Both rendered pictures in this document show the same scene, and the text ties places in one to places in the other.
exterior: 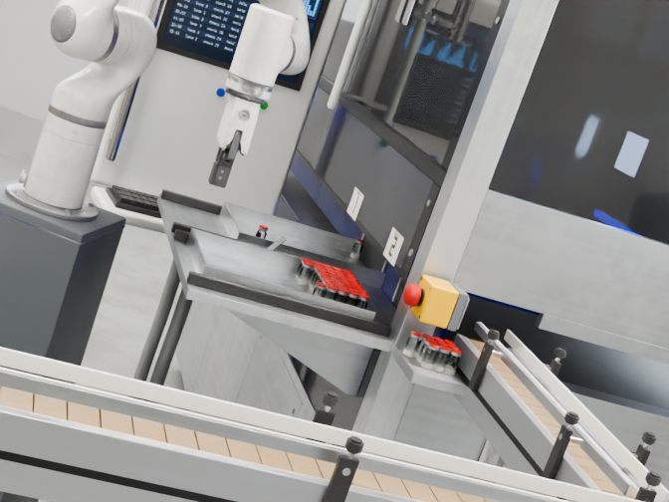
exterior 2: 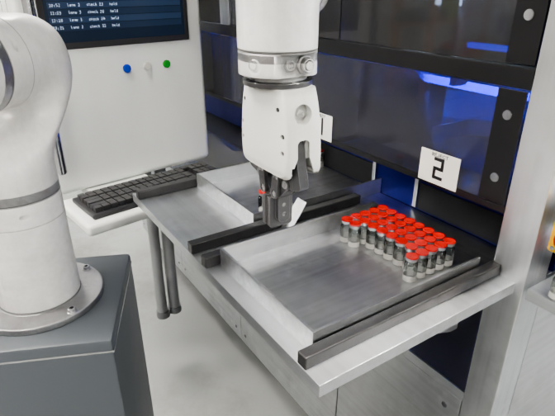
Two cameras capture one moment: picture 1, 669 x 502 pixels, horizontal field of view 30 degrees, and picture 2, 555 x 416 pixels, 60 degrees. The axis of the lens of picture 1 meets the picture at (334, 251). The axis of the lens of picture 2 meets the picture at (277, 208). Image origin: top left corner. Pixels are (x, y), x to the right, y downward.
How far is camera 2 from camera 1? 1.79 m
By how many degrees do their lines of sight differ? 20
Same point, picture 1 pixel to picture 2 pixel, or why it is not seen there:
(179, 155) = (118, 138)
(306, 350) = not seen: hidden behind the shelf
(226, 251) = (263, 248)
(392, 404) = (522, 335)
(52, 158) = (13, 262)
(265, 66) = (308, 16)
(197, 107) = (113, 90)
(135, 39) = (38, 54)
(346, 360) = not seen: hidden behind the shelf
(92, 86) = (12, 146)
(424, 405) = (544, 316)
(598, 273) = not seen: outside the picture
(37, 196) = (21, 310)
